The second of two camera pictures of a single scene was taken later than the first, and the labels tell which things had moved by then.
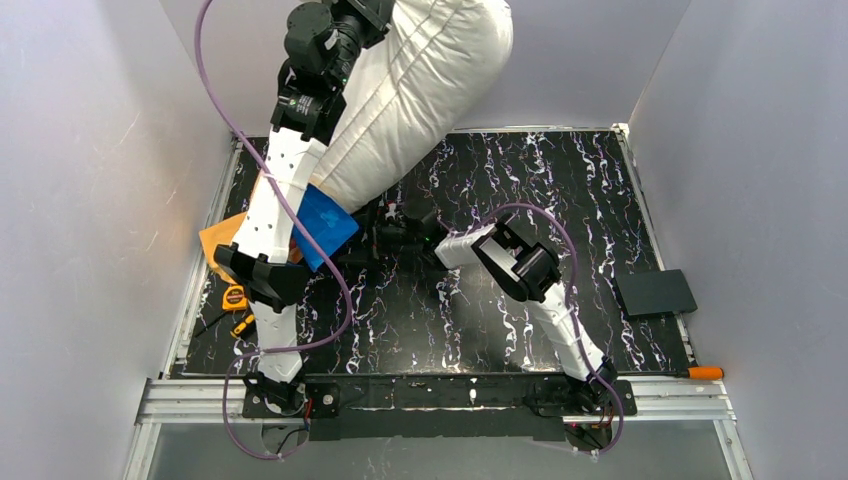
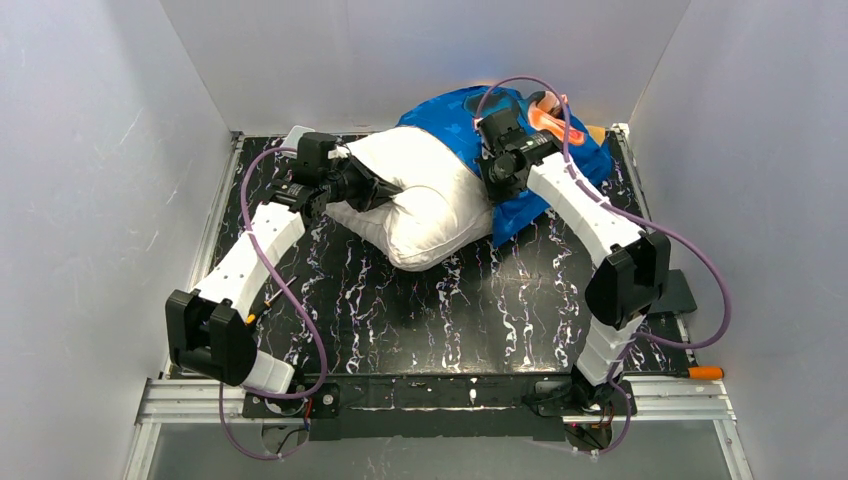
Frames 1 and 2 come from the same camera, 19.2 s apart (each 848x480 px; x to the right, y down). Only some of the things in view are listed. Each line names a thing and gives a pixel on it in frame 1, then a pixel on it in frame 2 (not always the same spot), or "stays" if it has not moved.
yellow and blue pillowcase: [320, 224] -> [454, 113]
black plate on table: [654, 292] stays
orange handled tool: [700, 372] stays
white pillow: [408, 89] -> [443, 212]
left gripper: [370, 9] -> [370, 185]
